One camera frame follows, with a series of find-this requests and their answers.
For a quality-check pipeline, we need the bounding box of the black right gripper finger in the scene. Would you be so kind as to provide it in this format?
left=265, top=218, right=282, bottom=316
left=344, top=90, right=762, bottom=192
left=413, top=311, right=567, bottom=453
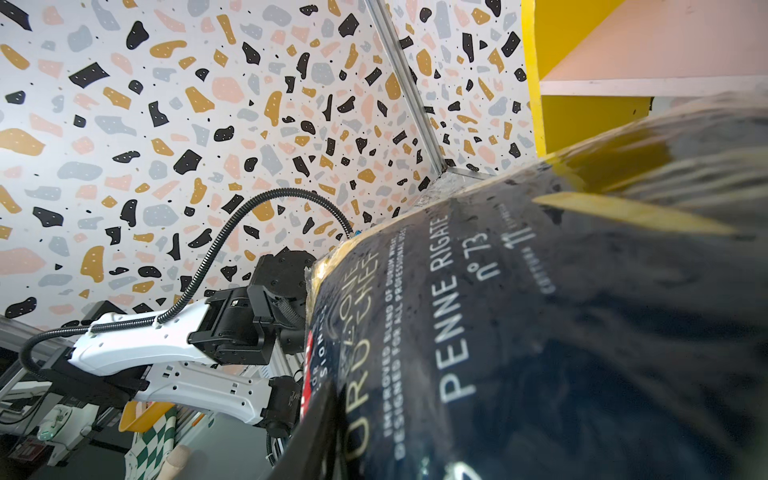
left=267, top=380, right=340, bottom=480

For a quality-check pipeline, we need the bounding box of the yellow wooden shelf unit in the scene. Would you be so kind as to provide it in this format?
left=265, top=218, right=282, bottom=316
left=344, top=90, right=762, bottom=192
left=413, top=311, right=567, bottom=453
left=521, top=1, right=767, bottom=156

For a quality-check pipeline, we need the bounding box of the black penne pasta bag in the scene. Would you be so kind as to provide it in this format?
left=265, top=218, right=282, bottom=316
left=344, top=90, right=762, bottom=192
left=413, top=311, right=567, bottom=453
left=301, top=91, right=767, bottom=479

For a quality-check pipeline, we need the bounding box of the black corrugated cable hose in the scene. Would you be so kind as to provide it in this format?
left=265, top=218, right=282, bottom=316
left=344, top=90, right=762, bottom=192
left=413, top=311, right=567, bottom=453
left=19, top=187, right=355, bottom=376

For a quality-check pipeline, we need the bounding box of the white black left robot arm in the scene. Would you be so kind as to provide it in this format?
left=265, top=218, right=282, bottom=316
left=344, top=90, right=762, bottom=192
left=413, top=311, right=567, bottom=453
left=40, top=248, right=316, bottom=439

